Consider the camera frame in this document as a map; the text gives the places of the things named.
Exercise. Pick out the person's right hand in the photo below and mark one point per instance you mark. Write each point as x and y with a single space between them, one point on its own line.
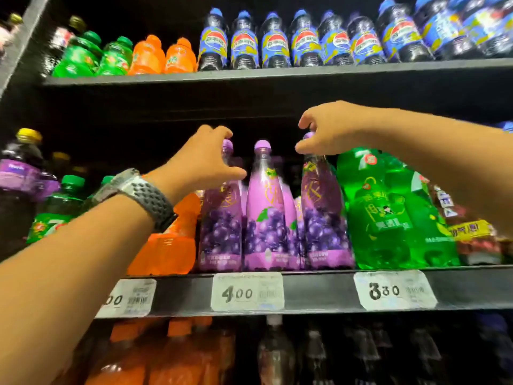
340 124

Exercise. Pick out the person's left hand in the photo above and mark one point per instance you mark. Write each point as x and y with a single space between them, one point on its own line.
196 164

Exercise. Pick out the dark green soda bottle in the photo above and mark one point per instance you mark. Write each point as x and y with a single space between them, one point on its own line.
60 204
106 180

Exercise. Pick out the row of blue-yellow cola bottles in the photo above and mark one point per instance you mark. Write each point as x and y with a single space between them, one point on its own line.
274 44

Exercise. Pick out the bright green soda bottle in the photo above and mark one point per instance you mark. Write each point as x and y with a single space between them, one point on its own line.
429 232
372 236

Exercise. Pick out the small green soda bottle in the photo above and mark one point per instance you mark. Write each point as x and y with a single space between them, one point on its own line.
114 58
76 56

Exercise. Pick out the yellow-capped dark soda bottle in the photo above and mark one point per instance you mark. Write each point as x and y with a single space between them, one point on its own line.
61 157

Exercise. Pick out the black metal shelf rack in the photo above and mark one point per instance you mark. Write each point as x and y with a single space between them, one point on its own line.
320 290

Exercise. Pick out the purple-label dark soda bottle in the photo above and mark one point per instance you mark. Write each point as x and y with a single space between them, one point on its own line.
20 176

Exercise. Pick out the blue-capped brown-label cola bottle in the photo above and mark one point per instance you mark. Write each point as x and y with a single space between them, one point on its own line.
473 244

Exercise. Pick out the dark bottle with gold cap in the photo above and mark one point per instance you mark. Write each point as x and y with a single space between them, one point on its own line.
6 36
60 40

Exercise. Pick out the clear white-capped soda bottle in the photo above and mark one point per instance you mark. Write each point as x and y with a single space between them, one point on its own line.
275 352

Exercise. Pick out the black-capped brown-label cola bottle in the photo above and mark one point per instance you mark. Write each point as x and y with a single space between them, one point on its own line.
425 348
316 352
362 344

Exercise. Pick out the person's right forearm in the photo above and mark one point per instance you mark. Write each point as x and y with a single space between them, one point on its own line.
453 156

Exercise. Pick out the person's left forearm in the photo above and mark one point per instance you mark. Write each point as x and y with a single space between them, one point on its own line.
60 296

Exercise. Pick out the grey perforated-band wristwatch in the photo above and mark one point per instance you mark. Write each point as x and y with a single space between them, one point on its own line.
148 200

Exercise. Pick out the white price tag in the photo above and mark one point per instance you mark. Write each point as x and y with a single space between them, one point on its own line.
394 290
247 292
132 298

